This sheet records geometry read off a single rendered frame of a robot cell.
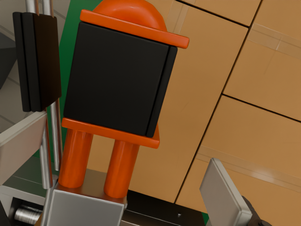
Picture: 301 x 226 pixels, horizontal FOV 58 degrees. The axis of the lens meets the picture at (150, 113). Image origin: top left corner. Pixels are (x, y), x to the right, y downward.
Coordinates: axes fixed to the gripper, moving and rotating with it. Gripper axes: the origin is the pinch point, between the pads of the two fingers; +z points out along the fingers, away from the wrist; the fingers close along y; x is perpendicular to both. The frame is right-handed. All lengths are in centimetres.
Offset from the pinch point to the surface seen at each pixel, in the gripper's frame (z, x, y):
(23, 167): 67, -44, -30
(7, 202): 57, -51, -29
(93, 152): 62, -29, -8
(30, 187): 58, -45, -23
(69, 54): 116, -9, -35
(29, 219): 62, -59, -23
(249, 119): 61, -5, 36
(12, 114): 116, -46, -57
